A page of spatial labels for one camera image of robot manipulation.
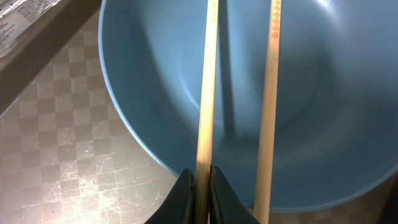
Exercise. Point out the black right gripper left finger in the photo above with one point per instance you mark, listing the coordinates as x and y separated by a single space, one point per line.
178 206

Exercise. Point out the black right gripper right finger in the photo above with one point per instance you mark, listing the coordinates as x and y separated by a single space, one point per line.
225 207

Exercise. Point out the wooden chopstick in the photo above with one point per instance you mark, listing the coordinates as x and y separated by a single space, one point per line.
205 131
269 105

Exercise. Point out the dark blue plate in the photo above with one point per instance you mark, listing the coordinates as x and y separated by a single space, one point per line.
336 115

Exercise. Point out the brown plastic serving tray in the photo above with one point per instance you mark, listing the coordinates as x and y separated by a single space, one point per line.
68 157

